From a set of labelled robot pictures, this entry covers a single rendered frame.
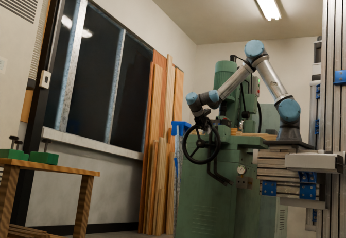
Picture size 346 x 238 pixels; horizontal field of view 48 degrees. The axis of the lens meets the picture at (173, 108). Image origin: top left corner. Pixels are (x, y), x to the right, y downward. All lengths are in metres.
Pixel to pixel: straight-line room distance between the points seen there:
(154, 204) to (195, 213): 1.50
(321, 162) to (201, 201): 1.04
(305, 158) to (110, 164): 2.37
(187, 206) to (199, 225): 0.16
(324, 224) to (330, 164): 0.46
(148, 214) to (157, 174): 0.43
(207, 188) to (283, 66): 3.09
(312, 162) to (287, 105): 0.34
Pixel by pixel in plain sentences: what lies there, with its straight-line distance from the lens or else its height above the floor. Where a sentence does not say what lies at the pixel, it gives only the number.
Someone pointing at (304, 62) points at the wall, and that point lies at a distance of 5.55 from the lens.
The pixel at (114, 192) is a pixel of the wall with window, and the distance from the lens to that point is 4.17.
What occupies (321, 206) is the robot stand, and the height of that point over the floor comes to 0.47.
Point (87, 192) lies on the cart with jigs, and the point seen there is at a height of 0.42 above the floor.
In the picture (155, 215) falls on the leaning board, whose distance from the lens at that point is 4.30.
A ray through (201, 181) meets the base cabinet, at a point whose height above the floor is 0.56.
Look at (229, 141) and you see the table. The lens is 2.79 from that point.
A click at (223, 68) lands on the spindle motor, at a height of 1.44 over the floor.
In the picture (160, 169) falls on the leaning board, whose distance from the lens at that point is 4.34.
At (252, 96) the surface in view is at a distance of 3.19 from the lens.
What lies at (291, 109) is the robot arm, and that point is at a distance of 2.25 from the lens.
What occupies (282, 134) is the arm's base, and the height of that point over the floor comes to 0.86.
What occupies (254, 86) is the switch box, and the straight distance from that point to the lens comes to 3.32.
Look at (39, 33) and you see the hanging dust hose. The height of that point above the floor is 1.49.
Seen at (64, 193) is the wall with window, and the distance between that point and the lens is 3.55.
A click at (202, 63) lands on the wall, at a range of 5.93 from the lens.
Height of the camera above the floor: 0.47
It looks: 12 degrees up
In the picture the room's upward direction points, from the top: 6 degrees clockwise
